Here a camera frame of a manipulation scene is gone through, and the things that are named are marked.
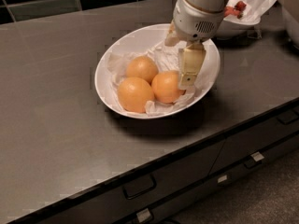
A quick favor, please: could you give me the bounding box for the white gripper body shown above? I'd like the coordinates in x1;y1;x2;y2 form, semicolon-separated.
173;0;224;42

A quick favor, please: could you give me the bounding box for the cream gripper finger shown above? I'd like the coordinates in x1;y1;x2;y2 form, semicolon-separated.
178;42;206;90
164;21;180;47

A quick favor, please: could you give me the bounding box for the orange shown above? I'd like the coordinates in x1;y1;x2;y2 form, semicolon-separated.
151;70;185;104
126;56;159;84
117;77;155;113

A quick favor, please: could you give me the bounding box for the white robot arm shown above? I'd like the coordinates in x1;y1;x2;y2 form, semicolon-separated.
165;0;299;88

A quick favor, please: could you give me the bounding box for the white paper in orange bowl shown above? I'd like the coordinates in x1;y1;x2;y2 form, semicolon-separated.
107;43;195;117

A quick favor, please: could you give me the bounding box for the white bowl with strawberries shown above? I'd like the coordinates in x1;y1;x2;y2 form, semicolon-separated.
215;16;261;40

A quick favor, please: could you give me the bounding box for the white bowl with oranges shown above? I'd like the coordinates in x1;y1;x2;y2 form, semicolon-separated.
94;23;221;119

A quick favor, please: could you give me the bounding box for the white paper in strawberry bowl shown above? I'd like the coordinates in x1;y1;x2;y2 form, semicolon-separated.
227;0;277;21

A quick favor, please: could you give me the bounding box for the red strawberries pile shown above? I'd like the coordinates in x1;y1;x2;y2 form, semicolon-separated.
224;1;247;19

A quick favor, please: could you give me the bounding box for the dark right drawer front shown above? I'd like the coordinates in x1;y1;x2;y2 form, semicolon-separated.
211;105;299;174

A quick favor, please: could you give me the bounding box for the dark drawer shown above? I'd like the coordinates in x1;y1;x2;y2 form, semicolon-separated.
127;136;299;224
38;141;223;224
211;105;299;174

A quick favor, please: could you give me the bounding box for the dark lower drawer front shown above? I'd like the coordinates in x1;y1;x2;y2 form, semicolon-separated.
127;136;299;224

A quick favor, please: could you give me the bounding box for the dark left drawer front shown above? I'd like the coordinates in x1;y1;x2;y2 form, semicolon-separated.
38;141;223;224

